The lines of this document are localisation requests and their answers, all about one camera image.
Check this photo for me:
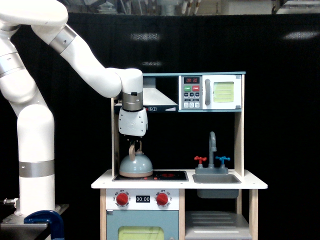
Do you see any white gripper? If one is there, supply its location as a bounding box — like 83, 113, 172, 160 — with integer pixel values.
118, 107, 148, 137

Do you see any grey-green toy teapot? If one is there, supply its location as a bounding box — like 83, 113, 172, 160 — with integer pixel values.
119, 141, 153, 178

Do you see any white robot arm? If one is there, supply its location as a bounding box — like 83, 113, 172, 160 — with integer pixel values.
0, 0, 148, 217

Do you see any black toy stove top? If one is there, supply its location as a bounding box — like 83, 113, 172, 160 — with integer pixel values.
112, 170, 188, 182

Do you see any left red stove knob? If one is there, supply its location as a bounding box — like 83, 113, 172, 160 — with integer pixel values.
115, 192, 129, 206

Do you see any red stove knob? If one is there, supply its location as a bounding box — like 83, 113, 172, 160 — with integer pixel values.
155, 192, 169, 206
115, 192, 129, 206

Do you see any right red stove knob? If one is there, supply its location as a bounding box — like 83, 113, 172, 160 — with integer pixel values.
155, 192, 169, 206

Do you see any grey toy range hood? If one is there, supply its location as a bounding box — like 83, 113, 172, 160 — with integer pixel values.
114, 77, 179, 114

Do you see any white toy microwave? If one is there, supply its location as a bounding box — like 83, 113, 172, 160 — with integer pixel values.
178, 73, 245, 112

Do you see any black oven timer display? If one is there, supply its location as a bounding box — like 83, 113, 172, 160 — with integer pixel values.
135, 195, 150, 203

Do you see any grey toy faucet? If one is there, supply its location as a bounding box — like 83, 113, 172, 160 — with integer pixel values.
195, 131, 228, 174

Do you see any grey toy sink basin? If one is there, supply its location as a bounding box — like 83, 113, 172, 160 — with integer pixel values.
192, 173, 242, 199

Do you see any teal toy oven door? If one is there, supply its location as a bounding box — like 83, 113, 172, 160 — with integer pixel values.
106, 210, 179, 240

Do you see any grey lower kitchen shelf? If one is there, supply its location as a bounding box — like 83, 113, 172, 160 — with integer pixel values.
185, 211, 252, 240

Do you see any blue metal clamp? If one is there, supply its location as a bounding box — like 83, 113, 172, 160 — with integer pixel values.
23, 210, 65, 240

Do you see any red toy tap handle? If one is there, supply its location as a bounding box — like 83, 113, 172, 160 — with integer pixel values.
194, 156, 207, 169

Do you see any wooden toy kitchen frame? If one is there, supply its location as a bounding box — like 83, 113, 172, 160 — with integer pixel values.
91, 71, 268, 240

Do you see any blue toy tap handle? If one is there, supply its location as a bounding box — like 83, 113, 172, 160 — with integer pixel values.
215, 156, 231, 169

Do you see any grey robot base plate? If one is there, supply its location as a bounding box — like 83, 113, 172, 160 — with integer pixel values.
0, 203, 70, 230

